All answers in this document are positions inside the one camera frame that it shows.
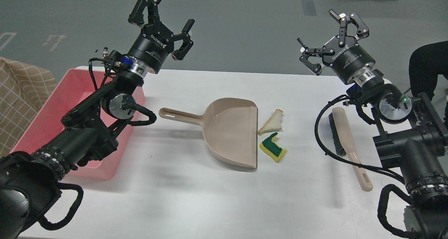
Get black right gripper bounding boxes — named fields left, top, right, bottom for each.
left=297, top=9, right=376, bottom=85

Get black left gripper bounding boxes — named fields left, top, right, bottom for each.
left=127, top=0, right=195, bottom=74

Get triangular white bread slice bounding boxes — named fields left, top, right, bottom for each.
left=258, top=109, right=284, bottom=135

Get beige hand brush black bristles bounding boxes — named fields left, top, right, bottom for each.
left=328, top=107, right=373, bottom=192

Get beige plastic dustpan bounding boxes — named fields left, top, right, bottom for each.
left=159, top=98, right=258, bottom=169

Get green and yellow sponge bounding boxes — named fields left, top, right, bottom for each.
left=259, top=132, right=287, bottom=163

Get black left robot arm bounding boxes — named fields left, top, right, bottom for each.
left=1, top=0, right=195, bottom=239

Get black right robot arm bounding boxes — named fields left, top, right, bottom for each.
left=297, top=9, right=447, bottom=239

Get pink plastic bin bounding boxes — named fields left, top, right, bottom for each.
left=13, top=67, right=133, bottom=180

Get beige checkered cloth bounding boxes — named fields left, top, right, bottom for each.
left=0, top=57, right=57, bottom=157

